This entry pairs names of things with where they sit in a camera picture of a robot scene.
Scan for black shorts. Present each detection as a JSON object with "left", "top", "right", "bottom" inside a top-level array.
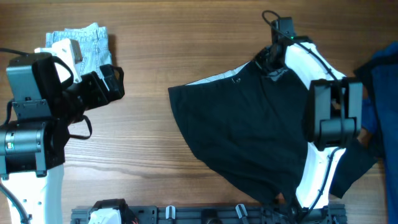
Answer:
[{"left": 167, "top": 60, "right": 379, "bottom": 208}]

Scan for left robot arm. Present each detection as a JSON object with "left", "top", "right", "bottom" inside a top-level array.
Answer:
[{"left": 1, "top": 52, "right": 125, "bottom": 223}]

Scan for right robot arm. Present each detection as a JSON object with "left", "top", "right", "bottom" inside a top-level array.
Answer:
[{"left": 254, "top": 16, "right": 363, "bottom": 213}]

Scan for blue clothes pile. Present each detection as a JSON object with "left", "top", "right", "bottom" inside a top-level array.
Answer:
[{"left": 354, "top": 42, "right": 397, "bottom": 223}]

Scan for folded light blue jeans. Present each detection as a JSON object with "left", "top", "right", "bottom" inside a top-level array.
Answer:
[{"left": 45, "top": 22, "right": 112, "bottom": 79}]

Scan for black aluminium base frame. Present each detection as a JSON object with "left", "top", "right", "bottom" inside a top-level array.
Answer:
[{"left": 70, "top": 204, "right": 348, "bottom": 224}]

